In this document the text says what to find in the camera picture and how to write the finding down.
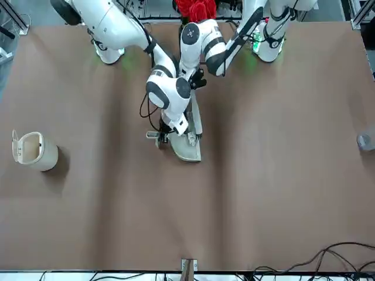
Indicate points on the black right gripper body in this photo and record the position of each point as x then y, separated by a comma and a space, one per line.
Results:
164, 123

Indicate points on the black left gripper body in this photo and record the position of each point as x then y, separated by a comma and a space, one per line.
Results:
198, 79

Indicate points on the grey plastic dustpan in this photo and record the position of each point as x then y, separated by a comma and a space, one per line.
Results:
187, 152

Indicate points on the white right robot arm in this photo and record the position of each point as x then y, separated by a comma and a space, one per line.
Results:
111, 23

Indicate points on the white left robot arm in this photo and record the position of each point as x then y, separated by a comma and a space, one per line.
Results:
193, 47

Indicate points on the small beige lidded bin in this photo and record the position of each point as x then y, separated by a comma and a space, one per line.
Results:
48, 158

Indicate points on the red rose bouquet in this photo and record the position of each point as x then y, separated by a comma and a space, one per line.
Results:
196, 10

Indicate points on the small green circuit board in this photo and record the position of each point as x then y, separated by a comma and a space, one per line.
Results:
256, 41

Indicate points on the white side desk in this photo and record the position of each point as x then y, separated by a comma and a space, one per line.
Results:
29, 276

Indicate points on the aluminium frame post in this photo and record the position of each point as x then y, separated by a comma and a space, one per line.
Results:
189, 270

